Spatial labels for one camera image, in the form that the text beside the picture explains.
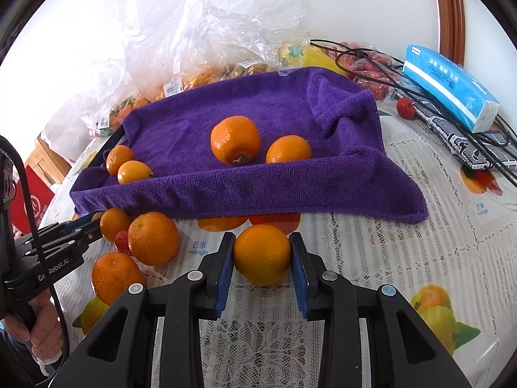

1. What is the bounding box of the red paper bag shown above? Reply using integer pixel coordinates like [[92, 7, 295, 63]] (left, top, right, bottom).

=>
[[10, 164, 55, 235]]

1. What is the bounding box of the crumpled clear plastic bag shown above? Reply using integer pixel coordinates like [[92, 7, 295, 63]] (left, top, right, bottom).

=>
[[117, 0, 313, 102]]

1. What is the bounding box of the wooden chair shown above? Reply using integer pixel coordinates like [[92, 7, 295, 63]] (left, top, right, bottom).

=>
[[30, 135, 75, 178]]

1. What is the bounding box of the clear bag of red fruits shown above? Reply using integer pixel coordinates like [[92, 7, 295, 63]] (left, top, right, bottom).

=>
[[335, 40, 405, 102]]

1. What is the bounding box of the clear bag of tan fruits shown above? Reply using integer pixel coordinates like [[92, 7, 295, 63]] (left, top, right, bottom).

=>
[[214, 59, 279, 79]]

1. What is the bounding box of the brown wooden door frame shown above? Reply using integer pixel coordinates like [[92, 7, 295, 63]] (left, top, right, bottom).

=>
[[430, 0, 465, 65]]

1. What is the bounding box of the person's left hand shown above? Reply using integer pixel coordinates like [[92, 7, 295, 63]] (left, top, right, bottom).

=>
[[4, 291, 64, 360]]

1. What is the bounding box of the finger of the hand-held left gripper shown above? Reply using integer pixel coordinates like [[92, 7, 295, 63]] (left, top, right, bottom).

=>
[[18, 210, 105, 251], [24, 224, 103, 269]]

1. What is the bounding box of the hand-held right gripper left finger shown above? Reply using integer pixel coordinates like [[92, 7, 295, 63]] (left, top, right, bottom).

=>
[[50, 232, 237, 388]]

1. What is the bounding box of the black tray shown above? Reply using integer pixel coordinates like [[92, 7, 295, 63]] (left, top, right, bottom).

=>
[[87, 124, 127, 170]]

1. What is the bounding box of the small red fruit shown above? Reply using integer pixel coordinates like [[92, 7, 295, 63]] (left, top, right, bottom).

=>
[[115, 230, 134, 256], [396, 98, 417, 120]]

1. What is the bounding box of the yellow fruit bag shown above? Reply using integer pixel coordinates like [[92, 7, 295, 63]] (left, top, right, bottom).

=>
[[277, 42, 348, 75]]

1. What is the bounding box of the white plastic bag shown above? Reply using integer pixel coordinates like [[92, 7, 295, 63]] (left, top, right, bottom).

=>
[[42, 89, 106, 162]]

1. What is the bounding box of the clear bag of mandarins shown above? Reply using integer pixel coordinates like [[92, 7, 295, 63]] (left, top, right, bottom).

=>
[[81, 59, 146, 138]]

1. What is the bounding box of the large mandarin orange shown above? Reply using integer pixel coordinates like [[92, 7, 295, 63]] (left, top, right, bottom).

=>
[[210, 115, 262, 165]]

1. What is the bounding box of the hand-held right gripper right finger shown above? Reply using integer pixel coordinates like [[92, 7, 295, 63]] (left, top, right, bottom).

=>
[[288, 232, 472, 388]]

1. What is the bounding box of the clear bag of kumquats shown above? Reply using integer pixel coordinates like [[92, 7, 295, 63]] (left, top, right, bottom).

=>
[[149, 65, 215, 102]]

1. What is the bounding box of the purple towel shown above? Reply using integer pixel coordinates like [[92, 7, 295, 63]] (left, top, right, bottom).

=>
[[69, 67, 429, 224]]

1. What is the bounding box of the grey patterned pouch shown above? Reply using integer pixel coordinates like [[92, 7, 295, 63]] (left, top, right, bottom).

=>
[[414, 99, 517, 170]]

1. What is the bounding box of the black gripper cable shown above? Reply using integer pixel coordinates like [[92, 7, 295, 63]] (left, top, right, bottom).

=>
[[0, 135, 67, 372]]

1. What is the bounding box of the blue tissue pack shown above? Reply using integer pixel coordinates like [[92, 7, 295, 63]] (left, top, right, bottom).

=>
[[402, 44, 501, 134]]

